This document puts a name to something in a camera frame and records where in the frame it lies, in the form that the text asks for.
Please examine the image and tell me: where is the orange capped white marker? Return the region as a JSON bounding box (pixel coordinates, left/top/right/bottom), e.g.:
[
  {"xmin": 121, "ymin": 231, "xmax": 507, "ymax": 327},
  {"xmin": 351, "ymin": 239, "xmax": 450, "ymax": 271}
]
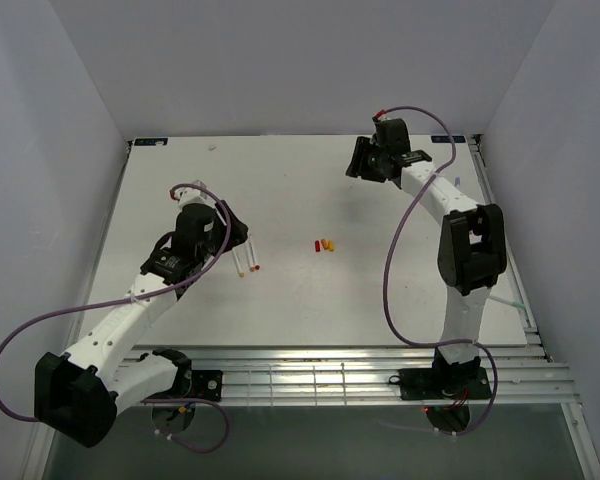
[{"xmin": 244, "ymin": 240, "xmax": 256, "ymax": 272}]

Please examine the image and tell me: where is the red white marker body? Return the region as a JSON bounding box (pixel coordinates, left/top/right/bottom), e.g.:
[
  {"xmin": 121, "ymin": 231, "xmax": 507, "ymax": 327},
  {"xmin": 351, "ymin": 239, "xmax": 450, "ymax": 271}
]
[{"xmin": 248, "ymin": 235, "xmax": 261, "ymax": 272}]

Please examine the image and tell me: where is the yellow capped white marker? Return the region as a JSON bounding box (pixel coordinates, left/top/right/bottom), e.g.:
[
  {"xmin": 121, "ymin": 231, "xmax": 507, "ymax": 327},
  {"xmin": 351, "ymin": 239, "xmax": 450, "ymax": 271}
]
[{"xmin": 231, "ymin": 248, "xmax": 245, "ymax": 278}]

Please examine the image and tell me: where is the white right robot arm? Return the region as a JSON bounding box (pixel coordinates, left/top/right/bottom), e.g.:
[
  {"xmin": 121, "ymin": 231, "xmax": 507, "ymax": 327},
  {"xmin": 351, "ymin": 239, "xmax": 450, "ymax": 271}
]
[{"xmin": 346, "ymin": 111, "xmax": 507, "ymax": 397}]

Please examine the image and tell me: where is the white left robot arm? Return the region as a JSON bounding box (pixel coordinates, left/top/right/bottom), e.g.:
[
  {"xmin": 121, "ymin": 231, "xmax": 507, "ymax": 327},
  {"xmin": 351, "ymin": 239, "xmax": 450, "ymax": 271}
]
[{"xmin": 34, "ymin": 200, "xmax": 248, "ymax": 447}]

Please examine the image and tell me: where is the green tipped thin pen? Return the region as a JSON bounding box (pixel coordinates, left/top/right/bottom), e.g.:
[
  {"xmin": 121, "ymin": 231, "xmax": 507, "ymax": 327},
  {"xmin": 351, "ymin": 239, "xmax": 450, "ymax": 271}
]
[{"xmin": 489, "ymin": 294, "xmax": 526, "ymax": 310}]

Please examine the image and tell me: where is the right blue table sticker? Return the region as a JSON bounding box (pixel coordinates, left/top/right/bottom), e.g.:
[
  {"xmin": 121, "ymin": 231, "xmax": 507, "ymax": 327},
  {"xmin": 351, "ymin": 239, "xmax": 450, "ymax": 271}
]
[{"xmin": 430, "ymin": 135, "xmax": 466, "ymax": 144}]

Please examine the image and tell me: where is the blue table sticker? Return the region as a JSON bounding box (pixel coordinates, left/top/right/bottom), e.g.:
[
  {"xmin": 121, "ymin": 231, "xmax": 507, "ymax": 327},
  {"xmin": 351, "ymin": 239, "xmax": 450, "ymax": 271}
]
[
  {"xmin": 133, "ymin": 137, "xmax": 169, "ymax": 147},
  {"xmin": 430, "ymin": 135, "xmax": 466, "ymax": 144}
]

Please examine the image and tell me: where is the left blue table sticker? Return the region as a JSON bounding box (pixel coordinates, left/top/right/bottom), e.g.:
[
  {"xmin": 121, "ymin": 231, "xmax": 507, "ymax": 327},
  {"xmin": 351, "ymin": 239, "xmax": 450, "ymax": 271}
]
[{"xmin": 133, "ymin": 137, "xmax": 169, "ymax": 147}]

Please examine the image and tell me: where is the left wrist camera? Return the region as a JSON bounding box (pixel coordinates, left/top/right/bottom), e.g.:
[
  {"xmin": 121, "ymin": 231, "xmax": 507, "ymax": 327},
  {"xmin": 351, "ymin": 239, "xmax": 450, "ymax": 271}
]
[{"xmin": 175, "ymin": 180, "xmax": 214, "ymax": 209}]

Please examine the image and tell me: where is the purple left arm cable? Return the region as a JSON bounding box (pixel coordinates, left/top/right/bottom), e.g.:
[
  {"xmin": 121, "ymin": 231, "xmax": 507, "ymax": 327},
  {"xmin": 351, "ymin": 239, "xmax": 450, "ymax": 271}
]
[{"xmin": 0, "ymin": 182, "xmax": 233, "ymax": 455}]

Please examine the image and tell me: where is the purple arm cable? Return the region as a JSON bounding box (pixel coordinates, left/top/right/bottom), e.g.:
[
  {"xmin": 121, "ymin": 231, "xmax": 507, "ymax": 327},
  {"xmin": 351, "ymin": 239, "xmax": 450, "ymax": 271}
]
[
  {"xmin": 0, "ymin": 182, "xmax": 233, "ymax": 455},
  {"xmin": 372, "ymin": 105, "xmax": 496, "ymax": 437}
]

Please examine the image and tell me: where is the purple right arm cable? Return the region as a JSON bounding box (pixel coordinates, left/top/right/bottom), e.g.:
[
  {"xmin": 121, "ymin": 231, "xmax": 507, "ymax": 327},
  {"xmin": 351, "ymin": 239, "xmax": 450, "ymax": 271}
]
[{"xmin": 372, "ymin": 105, "xmax": 496, "ymax": 437}]

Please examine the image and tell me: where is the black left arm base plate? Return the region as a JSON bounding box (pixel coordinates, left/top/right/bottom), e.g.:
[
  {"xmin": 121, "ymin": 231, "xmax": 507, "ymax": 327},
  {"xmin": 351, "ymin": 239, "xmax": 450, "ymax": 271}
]
[{"xmin": 176, "ymin": 370, "xmax": 224, "ymax": 402}]

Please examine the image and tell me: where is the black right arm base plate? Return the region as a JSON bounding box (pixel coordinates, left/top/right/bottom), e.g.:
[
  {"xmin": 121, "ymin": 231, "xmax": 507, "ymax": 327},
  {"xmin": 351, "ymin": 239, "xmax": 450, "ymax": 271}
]
[{"xmin": 388, "ymin": 367, "xmax": 492, "ymax": 400}]

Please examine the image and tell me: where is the aluminium front rail frame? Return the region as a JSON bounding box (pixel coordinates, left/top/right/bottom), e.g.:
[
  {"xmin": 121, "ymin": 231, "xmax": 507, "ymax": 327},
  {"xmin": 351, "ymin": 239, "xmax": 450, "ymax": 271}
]
[{"xmin": 183, "ymin": 345, "xmax": 579, "ymax": 407}]

